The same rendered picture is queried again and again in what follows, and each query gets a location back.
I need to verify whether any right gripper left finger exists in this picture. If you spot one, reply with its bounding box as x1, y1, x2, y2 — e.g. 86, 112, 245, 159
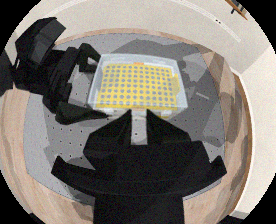
86, 109, 133, 145

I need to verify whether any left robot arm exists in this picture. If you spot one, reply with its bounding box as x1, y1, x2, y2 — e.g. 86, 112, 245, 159
0, 16, 66, 97

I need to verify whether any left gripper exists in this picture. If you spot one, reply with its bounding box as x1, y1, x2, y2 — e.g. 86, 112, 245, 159
42, 43, 109, 125

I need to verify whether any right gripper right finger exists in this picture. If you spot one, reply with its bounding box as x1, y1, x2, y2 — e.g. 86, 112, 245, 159
146, 109, 191, 145

